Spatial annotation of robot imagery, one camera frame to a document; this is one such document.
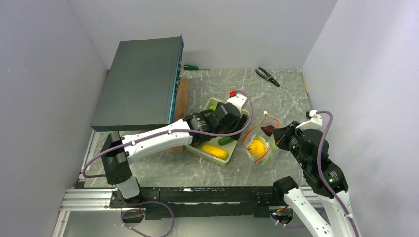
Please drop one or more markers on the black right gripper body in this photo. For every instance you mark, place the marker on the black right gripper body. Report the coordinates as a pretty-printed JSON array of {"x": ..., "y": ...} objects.
[{"x": 289, "y": 139}]

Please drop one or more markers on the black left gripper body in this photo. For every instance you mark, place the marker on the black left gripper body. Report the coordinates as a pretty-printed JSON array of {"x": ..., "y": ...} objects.
[{"x": 233, "y": 128}]

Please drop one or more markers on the green lettuce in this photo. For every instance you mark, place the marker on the green lettuce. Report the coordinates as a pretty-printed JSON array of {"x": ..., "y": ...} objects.
[{"x": 271, "y": 150}]

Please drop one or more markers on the clear zip bag orange zipper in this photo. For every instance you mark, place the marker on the clear zip bag orange zipper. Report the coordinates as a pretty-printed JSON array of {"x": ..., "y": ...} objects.
[{"x": 256, "y": 131}]

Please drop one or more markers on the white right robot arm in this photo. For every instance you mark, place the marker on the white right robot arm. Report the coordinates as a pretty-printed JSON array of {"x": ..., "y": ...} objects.
[{"x": 326, "y": 179}]

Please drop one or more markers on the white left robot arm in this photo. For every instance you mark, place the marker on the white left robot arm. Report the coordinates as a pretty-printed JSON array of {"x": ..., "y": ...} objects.
[{"x": 195, "y": 128}]

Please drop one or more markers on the green cucumber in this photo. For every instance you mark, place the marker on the green cucumber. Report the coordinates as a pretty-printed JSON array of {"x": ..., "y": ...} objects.
[{"x": 225, "y": 140}]

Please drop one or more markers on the yellow corn cob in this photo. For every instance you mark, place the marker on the yellow corn cob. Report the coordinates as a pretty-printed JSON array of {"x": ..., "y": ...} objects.
[{"x": 215, "y": 151}]

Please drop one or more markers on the light green perforated basket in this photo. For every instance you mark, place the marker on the light green perforated basket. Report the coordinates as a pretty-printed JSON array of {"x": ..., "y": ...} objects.
[{"x": 229, "y": 148}]

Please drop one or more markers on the wooden board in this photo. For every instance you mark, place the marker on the wooden board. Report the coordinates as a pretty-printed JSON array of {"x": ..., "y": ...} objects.
[{"x": 181, "y": 100}]

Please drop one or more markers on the dark grey metal box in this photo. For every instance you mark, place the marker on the dark grey metal box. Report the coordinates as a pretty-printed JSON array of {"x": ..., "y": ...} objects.
[{"x": 139, "y": 92}]

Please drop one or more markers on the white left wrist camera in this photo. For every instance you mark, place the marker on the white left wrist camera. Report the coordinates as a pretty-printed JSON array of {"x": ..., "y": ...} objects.
[{"x": 236, "y": 99}]

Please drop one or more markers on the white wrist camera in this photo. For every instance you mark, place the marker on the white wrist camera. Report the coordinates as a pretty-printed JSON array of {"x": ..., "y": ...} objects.
[
  {"x": 236, "y": 99},
  {"x": 315, "y": 121}
]

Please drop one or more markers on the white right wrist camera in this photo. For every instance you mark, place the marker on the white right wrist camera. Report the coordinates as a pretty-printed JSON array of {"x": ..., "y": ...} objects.
[{"x": 315, "y": 121}]

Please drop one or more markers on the black handled pliers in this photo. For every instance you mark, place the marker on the black handled pliers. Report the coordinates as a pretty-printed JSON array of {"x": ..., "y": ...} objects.
[{"x": 263, "y": 73}]

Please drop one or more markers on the green handled screwdriver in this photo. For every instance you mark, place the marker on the green handled screwdriver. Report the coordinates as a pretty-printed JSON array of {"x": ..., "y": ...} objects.
[{"x": 193, "y": 68}]

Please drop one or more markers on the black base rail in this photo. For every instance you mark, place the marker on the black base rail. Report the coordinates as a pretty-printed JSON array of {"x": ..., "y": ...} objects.
[{"x": 160, "y": 202}]

